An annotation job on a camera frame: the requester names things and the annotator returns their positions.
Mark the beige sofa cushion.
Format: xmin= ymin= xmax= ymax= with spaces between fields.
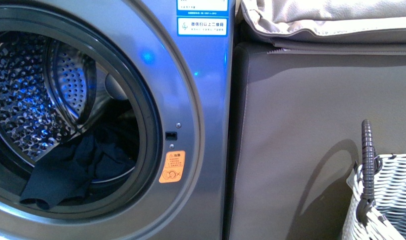
xmin=238 ymin=0 xmax=406 ymax=55

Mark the orange warning sticker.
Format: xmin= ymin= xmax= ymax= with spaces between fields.
xmin=159 ymin=150 xmax=186 ymax=184

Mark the blue white energy label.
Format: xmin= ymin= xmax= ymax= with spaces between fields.
xmin=176 ymin=0 xmax=230 ymax=37

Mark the dark navy garment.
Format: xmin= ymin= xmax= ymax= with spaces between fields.
xmin=19 ymin=116 xmax=140 ymax=210

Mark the grey front-load washing machine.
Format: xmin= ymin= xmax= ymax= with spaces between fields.
xmin=0 ymin=0 xmax=234 ymax=240

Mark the steel perforated washer drum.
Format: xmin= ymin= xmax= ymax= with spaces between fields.
xmin=0 ymin=31 xmax=131 ymax=182

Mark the dark grey basket handle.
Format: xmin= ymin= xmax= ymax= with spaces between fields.
xmin=356 ymin=119 xmax=379 ymax=226

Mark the white woven laundry basket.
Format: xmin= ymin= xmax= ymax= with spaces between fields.
xmin=341 ymin=154 xmax=406 ymax=240

